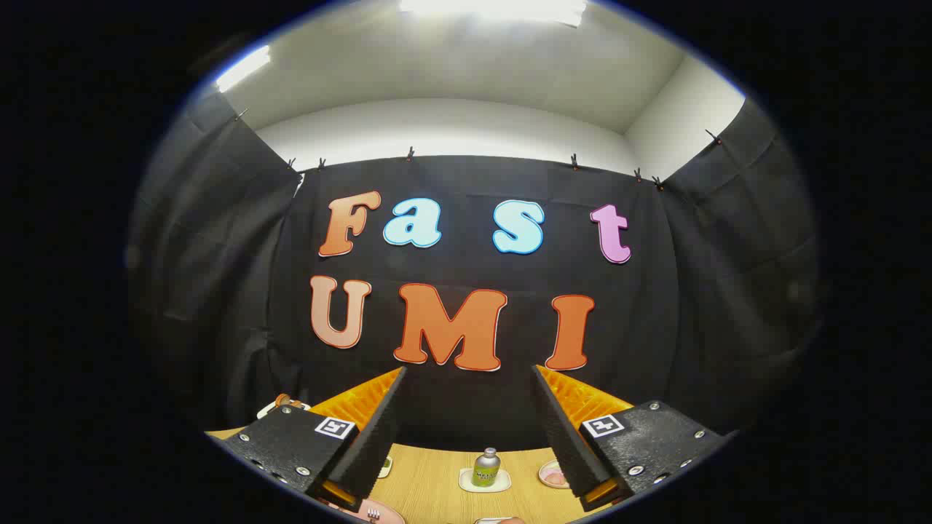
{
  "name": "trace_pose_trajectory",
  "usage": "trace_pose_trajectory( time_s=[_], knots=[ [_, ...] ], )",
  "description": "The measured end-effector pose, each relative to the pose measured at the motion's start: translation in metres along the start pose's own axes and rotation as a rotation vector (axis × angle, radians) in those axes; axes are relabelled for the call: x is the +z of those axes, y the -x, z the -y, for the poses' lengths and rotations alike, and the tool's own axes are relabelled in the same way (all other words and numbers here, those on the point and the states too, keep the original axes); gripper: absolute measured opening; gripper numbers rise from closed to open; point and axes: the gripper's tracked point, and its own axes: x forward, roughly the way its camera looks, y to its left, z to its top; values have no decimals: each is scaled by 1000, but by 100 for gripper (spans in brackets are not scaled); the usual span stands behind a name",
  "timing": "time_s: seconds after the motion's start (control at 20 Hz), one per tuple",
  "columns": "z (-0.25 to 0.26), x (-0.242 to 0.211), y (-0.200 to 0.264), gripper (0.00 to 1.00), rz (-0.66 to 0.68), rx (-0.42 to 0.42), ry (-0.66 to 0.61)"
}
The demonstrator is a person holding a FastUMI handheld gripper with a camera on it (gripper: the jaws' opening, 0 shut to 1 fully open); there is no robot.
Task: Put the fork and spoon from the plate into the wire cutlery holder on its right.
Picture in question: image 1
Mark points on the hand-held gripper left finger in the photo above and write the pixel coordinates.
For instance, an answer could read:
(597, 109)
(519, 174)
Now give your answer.
(378, 437)

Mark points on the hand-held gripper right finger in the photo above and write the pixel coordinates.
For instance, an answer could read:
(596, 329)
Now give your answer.
(561, 437)

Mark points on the white divided bean dish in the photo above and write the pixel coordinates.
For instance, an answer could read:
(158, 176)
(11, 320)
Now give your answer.
(386, 466)

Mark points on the white oval food plate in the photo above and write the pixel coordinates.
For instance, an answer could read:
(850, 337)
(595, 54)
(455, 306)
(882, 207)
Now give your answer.
(552, 476)

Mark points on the round pink plate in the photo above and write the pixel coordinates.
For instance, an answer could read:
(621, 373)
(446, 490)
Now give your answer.
(389, 515)

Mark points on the green silver soda bottle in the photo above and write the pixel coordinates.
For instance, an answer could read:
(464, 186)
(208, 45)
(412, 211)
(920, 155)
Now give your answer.
(486, 469)

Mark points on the white square coaster plate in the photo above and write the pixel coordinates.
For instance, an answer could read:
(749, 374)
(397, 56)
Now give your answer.
(466, 482)

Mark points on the toasted bread slice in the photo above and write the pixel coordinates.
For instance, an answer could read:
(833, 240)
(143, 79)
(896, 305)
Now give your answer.
(282, 400)

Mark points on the perforated metal basket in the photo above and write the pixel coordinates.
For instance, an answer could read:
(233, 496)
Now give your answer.
(495, 520)

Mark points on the white toaster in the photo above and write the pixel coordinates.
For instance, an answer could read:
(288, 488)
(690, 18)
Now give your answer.
(268, 410)

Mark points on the long ceiling light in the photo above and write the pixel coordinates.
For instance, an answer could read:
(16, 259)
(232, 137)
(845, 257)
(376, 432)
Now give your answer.
(495, 9)
(244, 67)

